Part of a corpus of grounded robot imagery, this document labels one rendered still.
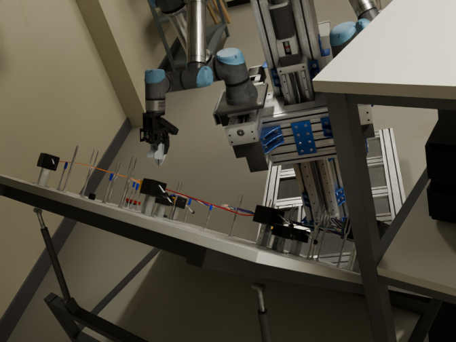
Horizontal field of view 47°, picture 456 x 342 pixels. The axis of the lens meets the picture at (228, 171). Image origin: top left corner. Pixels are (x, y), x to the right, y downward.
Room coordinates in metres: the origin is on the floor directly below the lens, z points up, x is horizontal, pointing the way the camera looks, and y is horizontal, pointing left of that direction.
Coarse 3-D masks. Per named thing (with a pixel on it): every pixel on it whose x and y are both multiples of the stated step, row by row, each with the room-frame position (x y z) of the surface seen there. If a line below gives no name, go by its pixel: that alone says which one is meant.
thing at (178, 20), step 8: (152, 0) 2.17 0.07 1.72; (160, 0) 2.16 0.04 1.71; (168, 0) 2.15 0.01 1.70; (176, 0) 2.14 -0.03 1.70; (160, 8) 2.19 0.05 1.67; (168, 8) 2.16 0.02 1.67; (176, 8) 2.16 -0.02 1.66; (184, 8) 2.19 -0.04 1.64; (168, 16) 2.21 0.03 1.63; (176, 16) 2.18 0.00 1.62; (184, 16) 2.19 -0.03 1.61; (176, 24) 2.20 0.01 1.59; (184, 24) 2.20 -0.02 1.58; (176, 32) 2.22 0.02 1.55; (184, 32) 2.20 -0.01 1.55; (184, 40) 2.22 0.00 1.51; (184, 48) 2.25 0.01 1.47; (208, 56) 2.25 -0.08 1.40; (208, 64) 2.24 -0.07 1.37; (216, 80) 2.24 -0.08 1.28
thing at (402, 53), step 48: (432, 0) 0.87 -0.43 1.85; (384, 48) 0.75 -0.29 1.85; (432, 48) 0.69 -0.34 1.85; (336, 96) 0.71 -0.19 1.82; (384, 96) 0.65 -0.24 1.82; (432, 96) 0.59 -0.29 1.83; (336, 144) 0.72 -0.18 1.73; (384, 240) 0.78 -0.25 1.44; (432, 240) 0.71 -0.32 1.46; (384, 288) 0.71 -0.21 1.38; (432, 288) 0.62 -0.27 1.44; (384, 336) 0.70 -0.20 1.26
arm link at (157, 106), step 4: (148, 100) 1.82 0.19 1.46; (152, 100) 1.88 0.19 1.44; (156, 100) 1.88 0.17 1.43; (160, 100) 1.82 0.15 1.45; (164, 100) 1.83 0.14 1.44; (148, 104) 1.82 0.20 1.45; (152, 104) 1.81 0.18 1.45; (156, 104) 1.81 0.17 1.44; (160, 104) 1.81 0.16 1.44; (164, 104) 1.82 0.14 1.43; (148, 108) 1.82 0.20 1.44; (152, 108) 1.81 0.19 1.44; (156, 108) 1.80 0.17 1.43; (160, 108) 1.81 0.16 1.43; (164, 108) 1.82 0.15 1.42; (148, 112) 1.82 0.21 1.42; (152, 112) 1.81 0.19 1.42; (156, 112) 1.81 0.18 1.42
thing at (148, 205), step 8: (144, 184) 1.15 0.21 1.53; (152, 184) 1.12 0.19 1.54; (160, 184) 1.12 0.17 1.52; (144, 192) 1.13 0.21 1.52; (152, 192) 1.11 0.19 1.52; (160, 192) 1.11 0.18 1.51; (144, 200) 1.13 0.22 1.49; (152, 200) 1.12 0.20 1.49; (144, 208) 1.11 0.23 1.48; (152, 208) 1.11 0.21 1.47; (152, 216) 1.10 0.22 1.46
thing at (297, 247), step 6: (294, 228) 1.10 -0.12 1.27; (294, 234) 1.09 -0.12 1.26; (300, 234) 1.08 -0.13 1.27; (306, 234) 1.08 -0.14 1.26; (294, 240) 1.08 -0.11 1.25; (300, 240) 1.07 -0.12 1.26; (306, 240) 1.07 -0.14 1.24; (294, 246) 1.07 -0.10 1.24; (300, 246) 1.07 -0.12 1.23; (288, 252) 1.06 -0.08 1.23; (294, 252) 1.06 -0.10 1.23
